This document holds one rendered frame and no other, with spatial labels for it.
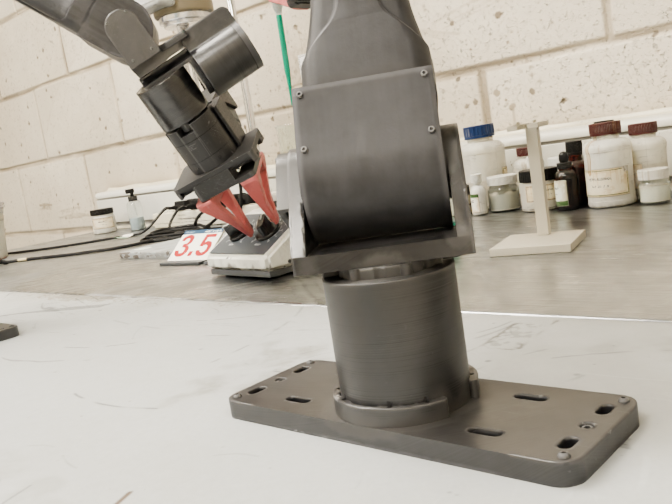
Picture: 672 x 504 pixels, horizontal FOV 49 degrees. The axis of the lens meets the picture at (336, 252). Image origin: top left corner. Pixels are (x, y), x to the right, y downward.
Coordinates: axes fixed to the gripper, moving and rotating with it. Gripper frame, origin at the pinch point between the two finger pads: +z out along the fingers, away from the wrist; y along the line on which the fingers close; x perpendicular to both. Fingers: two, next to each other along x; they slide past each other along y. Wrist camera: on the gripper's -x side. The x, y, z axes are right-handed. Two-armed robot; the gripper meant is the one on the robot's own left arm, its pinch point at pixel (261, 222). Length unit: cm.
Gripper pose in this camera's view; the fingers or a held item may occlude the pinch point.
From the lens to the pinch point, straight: 85.4
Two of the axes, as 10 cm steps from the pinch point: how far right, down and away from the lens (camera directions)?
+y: -8.7, 4.1, 2.7
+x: -0.2, 5.2, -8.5
